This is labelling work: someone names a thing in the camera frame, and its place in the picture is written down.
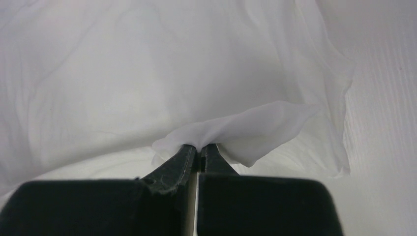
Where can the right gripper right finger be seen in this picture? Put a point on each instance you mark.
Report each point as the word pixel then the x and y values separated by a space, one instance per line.
pixel 230 204

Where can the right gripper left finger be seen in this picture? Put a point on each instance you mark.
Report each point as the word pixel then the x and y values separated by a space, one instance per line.
pixel 154 205

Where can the white printed t shirt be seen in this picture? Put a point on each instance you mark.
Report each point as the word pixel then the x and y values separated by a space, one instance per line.
pixel 80 78

